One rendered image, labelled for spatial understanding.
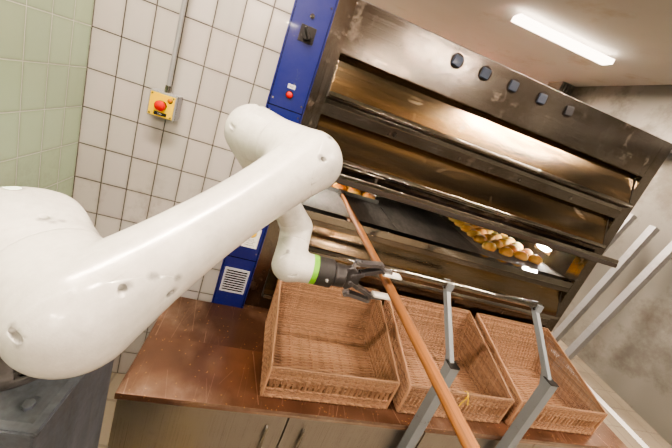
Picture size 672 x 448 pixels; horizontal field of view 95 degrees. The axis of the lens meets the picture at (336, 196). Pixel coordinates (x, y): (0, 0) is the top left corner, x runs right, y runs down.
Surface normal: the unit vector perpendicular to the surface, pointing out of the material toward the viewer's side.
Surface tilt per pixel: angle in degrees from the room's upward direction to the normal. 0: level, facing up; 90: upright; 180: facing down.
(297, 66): 90
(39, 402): 0
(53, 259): 19
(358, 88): 70
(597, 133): 90
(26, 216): 9
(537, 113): 90
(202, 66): 90
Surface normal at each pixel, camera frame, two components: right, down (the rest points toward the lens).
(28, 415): 0.33, -0.90
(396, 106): 0.25, 0.00
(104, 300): 0.73, -0.28
